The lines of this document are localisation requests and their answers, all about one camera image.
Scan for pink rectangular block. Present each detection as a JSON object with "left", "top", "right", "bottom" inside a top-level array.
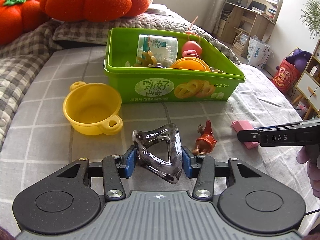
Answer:
[{"left": 231, "top": 120, "right": 259, "bottom": 150}]

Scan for yellow toy pot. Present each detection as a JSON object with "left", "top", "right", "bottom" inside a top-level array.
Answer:
[{"left": 62, "top": 81, "right": 123, "bottom": 136}]

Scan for yellow toy pumpkin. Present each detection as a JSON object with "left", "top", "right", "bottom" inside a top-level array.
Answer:
[{"left": 170, "top": 57, "right": 210, "bottom": 72}]

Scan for pink gourd toy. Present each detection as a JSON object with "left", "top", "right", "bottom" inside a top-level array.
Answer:
[{"left": 181, "top": 41, "right": 203, "bottom": 58}]

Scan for purple toy grapes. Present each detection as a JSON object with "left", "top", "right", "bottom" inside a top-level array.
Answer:
[{"left": 155, "top": 64, "right": 167, "bottom": 68}]

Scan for clear cotton swab jar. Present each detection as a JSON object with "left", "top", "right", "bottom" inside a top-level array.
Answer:
[{"left": 137, "top": 34, "right": 178, "bottom": 67}]

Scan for person right hand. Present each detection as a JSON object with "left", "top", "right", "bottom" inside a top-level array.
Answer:
[{"left": 296, "top": 146, "right": 320, "bottom": 198}]

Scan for small red figurine toy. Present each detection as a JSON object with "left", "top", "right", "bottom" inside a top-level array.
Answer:
[{"left": 192, "top": 120, "right": 217, "bottom": 155}]

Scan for white side cabinet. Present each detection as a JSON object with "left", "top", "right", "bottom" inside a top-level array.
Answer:
[{"left": 291, "top": 40, "right": 320, "bottom": 120}]

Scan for red lantern toy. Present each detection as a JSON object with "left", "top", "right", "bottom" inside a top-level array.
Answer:
[{"left": 272, "top": 59, "right": 300, "bottom": 94}]

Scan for purple plush toy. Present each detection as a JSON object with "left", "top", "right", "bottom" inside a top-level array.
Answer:
[{"left": 286, "top": 48, "right": 312, "bottom": 72}]

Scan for light grid bedsheet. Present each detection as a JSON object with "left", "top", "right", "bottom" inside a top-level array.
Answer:
[{"left": 1, "top": 47, "right": 319, "bottom": 235}]

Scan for white paper shopping bag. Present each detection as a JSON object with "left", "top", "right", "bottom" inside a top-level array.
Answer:
[{"left": 247, "top": 35, "right": 271, "bottom": 69}]

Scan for green plastic cookie box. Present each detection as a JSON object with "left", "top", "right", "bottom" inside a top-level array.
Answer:
[{"left": 104, "top": 28, "right": 246, "bottom": 103}]

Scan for green potted plant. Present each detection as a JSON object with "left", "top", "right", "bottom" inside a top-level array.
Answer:
[{"left": 300, "top": 0, "right": 320, "bottom": 39}]

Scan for wooden desk shelf unit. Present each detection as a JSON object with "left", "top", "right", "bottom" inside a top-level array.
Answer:
[{"left": 216, "top": 0, "right": 283, "bottom": 57}]

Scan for grey checkered quilt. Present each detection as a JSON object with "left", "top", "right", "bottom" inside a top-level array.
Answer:
[{"left": 1, "top": 12, "right": 240, "bottom": 141}]

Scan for beige curtain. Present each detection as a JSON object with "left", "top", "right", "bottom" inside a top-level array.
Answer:
[{"left": 203, "top": 0, "right": 227, "bottom": 33}]

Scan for large orange pumpkin cushion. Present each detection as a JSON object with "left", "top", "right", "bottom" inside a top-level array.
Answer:
[{"left": 40, "top": 0, "right": 151, "bottom": 23}]

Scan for small orange pumpkin cushion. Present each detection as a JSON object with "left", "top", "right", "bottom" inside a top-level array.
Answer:
[{"left": 0, "top": 0, "right": 50, "bottom": 46}]

